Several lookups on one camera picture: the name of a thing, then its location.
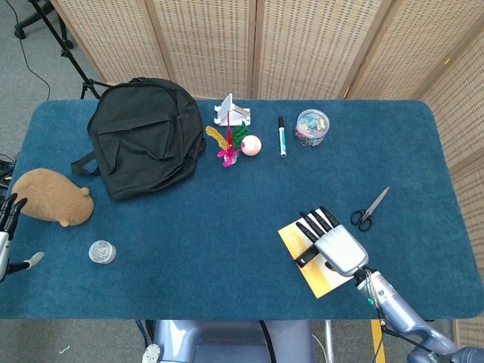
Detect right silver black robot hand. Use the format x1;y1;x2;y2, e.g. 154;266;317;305
296;206;370;277

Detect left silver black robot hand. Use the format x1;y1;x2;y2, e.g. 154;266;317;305
0;193;45;283

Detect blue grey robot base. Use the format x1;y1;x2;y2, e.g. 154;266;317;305
141;319;315;363

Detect yellow white notepad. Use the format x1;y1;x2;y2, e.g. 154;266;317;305
278;213;353;299

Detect brown plush capybara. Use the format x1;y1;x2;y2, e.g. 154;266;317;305
11;168;95;228

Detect clear jar of binder clips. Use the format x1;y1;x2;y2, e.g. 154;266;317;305
294;108;330;147

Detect white marker black cap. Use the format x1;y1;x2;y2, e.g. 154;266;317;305
278;116;287;158

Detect blue table mat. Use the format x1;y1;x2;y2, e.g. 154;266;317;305
0;98;481;321

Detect pink peach ball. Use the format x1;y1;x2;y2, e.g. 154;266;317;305
240;135;262;157

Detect colourful feather shuttlecock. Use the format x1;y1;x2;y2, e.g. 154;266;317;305
205;120;250;168

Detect black backpack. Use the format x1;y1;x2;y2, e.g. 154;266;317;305
71;77;207;201

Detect white phone stand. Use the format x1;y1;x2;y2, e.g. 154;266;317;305
212;92;252;127

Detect black tripod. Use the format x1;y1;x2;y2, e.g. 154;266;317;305
29;0;114;100

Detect woven folding screen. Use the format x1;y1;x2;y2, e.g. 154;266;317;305
50;0;484;349

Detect black office chair base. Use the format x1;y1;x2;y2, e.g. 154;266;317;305
14;0;75;50

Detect black handled scissors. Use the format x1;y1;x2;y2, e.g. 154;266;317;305
349;186;390;232

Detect black floor cable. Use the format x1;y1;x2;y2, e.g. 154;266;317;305
6;0;51;101

